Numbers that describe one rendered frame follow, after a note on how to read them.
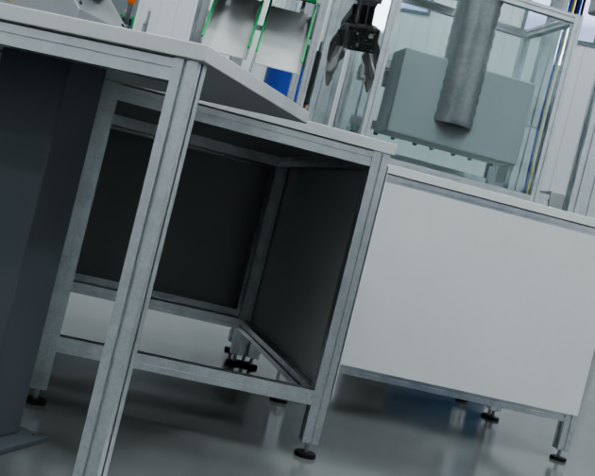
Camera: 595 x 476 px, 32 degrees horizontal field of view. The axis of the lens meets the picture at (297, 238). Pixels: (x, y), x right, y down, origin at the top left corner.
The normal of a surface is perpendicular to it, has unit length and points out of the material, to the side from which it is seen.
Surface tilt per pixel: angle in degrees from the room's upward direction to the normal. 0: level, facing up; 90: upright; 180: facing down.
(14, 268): 90
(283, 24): 45
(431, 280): 90
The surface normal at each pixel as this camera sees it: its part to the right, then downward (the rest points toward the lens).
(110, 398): -0.26, -0.05
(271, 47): 0.19, -0.67
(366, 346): 0.20, 0.07
